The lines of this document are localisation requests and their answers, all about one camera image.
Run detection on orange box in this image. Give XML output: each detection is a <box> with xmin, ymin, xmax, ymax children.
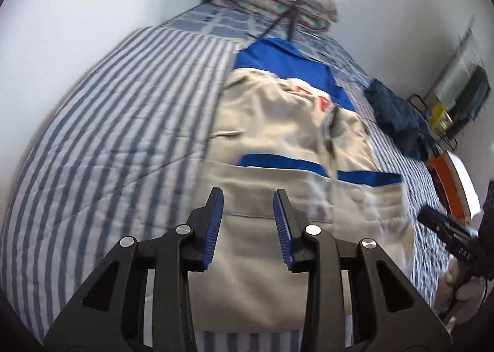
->
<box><xmin>426</xmin><ymin>151</ymin><xmax>481</xmax><ymax>221</ymax></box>

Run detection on beige and blue work jacket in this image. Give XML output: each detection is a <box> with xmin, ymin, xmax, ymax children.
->
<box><xmin>187</xmin><ymin>37</ymin><xmax>415</xmax><ymax>333</ymax></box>

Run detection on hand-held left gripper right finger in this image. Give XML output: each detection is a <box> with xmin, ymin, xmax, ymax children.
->
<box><xmin>272</xmin><ymin>189</ymin><xmax>452</xmax><ymax>352</ymax></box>

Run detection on dark blue clothes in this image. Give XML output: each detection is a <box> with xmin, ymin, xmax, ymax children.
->
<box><xmin>365</xmin><ymin>78</ymin><xmax>437</xmax><ymax>160</ymax></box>

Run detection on white cloth cover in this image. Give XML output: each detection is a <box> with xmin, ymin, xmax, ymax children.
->
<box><xmin>448</xmin><ymin>149</ymin><xmax>481</xmax><ymax>217</ymax></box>

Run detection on black tripod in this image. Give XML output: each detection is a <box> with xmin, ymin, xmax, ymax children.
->
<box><xmin>255</xmin><ymin>0</ymin><xmax>305</xmax><ymax>42</ymax></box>

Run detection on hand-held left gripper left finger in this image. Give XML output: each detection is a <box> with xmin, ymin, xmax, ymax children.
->
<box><xmin>44</xmin><ymin>187</ymin><xmax>224</xmax><ymax>352</ymax></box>

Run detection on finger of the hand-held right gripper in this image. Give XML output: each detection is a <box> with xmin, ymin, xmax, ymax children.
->
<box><xmin>417</xmin><ymin>206</ymin><xmax>477</xmax><ymax>260</ymax></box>

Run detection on yellow crate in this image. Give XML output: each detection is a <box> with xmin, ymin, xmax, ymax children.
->
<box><xmin>428</xmin><ymin>103</ymin><xmax>454</xmax><ymax>131</ymax></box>

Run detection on blue checkered bed sheet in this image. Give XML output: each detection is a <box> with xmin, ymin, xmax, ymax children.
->
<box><xmin>158</xmin><ymin>0</ymin><xmax>371</xmax><ymax>86</ymax></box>

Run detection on black clothes rack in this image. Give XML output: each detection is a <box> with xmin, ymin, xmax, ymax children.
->
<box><xmin>407</xmin><ymin>16</ymin><xmax>491</xmax><ymax>152</ymax></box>

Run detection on blue striped quilt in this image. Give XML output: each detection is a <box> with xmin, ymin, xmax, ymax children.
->
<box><xmin>0</xmin><ymin>26</ymin><xmax>460</xmax><ymax>352</ymax></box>

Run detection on dark hanging clothes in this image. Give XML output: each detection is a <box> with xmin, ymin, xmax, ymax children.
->
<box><xmin>451</xmin><ymin>66</ymin><xmax>491</xmax><ymax>125</ymax></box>

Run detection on striped hanging cloth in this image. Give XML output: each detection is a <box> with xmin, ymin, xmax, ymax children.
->
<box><xmin>432</xmin><ymin>39</ymin><xmax>483</xmax><ymax>106</ymax></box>

